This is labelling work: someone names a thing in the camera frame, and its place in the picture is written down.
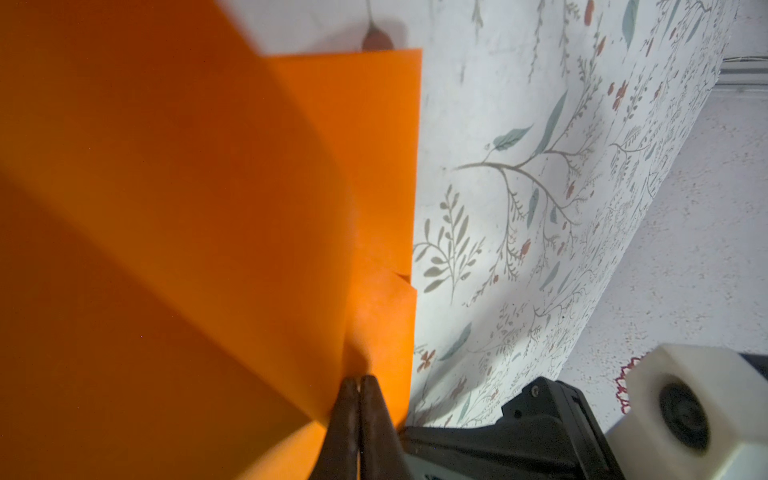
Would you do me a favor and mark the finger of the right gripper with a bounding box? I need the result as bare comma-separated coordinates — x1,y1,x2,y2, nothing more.
400,377,624,480

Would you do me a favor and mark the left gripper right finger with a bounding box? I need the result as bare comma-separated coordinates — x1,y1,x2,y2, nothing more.
359,375,412,480

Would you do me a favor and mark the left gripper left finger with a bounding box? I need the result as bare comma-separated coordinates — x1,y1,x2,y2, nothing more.
308,377,360,480

